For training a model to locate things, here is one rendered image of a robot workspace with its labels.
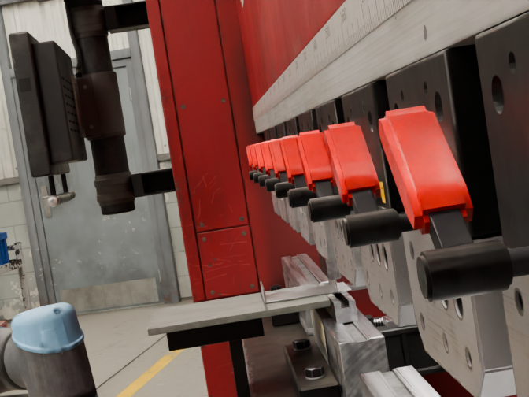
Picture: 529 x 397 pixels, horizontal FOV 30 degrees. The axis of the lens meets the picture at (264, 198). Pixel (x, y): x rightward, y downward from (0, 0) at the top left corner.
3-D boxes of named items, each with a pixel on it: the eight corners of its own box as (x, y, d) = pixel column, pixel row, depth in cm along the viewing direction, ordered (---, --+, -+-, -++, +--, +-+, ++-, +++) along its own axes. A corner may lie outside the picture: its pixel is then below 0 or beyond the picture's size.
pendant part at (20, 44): (52, 176, 288) (31, 53, 286) (93, 168, 289) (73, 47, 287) (30, 178, 243) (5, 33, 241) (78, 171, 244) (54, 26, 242)
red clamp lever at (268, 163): (257, 139, 140) (266, 185, 133) (285, 135, 140) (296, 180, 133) (257, 149, 141) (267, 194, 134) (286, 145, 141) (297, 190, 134)
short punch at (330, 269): (323, 284, 155) (314, 225, 155) (335, 283, 155) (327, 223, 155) (331, 294, 145) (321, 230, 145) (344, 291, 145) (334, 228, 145)
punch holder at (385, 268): (367, 298, 80) (336, 95, 79) (470, 282, 80) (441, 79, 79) (403, 332, 65) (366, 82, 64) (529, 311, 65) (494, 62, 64)
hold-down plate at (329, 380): (285, 363, 161) (282, 345, 161) (318, 358, 162) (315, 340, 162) (302, 411, 132) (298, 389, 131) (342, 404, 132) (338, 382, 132)
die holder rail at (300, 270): (286, 297, 231) (280, 257, 230) (312, 293, 231) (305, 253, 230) (307, 336, 181) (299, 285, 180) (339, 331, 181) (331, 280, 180)
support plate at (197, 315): (155, 315, 158) (154, 309, 158) (317, 289, 159) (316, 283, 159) (148, 335, 140) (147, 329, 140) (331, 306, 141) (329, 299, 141)
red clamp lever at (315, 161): (290, 129, 80) (310, 210, 73) (339, 121, 80) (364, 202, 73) (291, 146, 81) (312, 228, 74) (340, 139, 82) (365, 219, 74)
